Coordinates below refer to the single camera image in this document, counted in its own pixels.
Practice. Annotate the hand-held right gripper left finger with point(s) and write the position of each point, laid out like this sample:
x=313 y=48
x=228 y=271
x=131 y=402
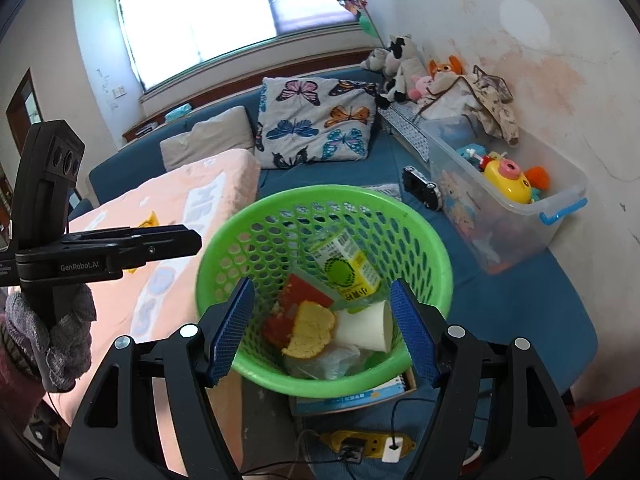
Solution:
x=230 y=330

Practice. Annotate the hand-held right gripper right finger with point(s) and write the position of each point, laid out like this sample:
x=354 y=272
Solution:
x=412 y=330

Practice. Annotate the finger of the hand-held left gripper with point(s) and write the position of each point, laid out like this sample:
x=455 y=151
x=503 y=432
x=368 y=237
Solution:
x=160 y=247

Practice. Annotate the red foam net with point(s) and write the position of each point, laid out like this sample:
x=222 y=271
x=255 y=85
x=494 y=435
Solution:
x=274 y=332

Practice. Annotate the white paper cup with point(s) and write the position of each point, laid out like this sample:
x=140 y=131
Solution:
x=362 y=327

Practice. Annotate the red cardboard box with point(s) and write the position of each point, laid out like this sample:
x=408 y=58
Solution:
x=302 y=292

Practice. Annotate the clear plastic wrapper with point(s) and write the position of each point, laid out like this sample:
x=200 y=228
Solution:
x=330 y=362

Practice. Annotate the green yellow drink carton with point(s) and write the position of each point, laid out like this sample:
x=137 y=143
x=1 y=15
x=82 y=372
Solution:
x=345 y=270

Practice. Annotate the green plastic basket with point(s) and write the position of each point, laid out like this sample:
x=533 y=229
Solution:
x=425 y=240

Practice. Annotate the person's left forearm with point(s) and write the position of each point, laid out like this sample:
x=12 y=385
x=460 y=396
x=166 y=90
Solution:
x=15 y=375

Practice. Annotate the person's left hand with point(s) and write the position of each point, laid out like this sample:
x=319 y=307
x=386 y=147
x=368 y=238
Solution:
x=70 y=340

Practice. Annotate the yellow snack packet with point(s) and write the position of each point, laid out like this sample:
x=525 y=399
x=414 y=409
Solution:
x=151 y=220

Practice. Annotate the blue sofa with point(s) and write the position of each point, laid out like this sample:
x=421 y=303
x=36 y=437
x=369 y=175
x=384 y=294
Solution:
x=500 y=300

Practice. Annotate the wooden door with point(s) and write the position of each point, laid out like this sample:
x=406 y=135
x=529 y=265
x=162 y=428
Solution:
x=25 y=105

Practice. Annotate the blue cover book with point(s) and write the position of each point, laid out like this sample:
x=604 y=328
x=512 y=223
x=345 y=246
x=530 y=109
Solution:
x=345 y=400

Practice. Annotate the clear plastic storage box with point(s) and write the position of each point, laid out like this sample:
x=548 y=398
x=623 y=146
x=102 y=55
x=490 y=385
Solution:
x=480 y=230

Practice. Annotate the beige pillow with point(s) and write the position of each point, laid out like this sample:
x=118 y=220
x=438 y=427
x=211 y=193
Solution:
x=210 y=137

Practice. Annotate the white plug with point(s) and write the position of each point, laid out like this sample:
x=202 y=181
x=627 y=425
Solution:
x=392 y=450

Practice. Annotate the yellow power strip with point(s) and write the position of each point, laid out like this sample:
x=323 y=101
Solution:
x=372 y=445

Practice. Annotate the black plug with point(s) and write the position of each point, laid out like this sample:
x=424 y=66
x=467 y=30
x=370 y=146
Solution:
x=351 y=451

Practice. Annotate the teal tissue pack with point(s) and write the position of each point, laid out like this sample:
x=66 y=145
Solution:
x=178 y=112

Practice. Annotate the grey patterned lace cloth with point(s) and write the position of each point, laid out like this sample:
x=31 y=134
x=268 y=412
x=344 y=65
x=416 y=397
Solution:
x=405 y=132
x=385 y=191

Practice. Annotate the black toy car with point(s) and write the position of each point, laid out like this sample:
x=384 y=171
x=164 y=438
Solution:
x=422 y=187

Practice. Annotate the yellow toy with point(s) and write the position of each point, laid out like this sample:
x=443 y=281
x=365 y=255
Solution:
x=507 y=180

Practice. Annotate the butterfly print pillow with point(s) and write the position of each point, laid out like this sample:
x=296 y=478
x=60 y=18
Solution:
x=315 y=120

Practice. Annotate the red plastic stool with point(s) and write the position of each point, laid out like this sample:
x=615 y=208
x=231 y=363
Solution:
x=610 y=420

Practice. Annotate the window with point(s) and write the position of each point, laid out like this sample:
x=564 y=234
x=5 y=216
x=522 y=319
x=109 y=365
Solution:
x=210 y=15

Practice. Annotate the beige patterned cloth bag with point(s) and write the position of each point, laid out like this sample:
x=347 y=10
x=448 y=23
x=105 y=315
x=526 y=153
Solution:
x=495 y=105

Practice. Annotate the pink plush toy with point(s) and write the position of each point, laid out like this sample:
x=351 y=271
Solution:
x=420 y=87

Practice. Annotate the orange fox plush toy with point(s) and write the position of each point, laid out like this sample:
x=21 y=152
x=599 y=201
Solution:
x=445 y=72

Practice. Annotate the cow plush toy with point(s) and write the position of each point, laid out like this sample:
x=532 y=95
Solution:
x=402 y=70

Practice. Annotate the grey plush toy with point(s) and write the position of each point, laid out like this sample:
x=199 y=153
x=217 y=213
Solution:
x=375 y=60

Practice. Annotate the colourful pinwheel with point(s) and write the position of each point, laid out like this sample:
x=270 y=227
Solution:
x=352 y=0

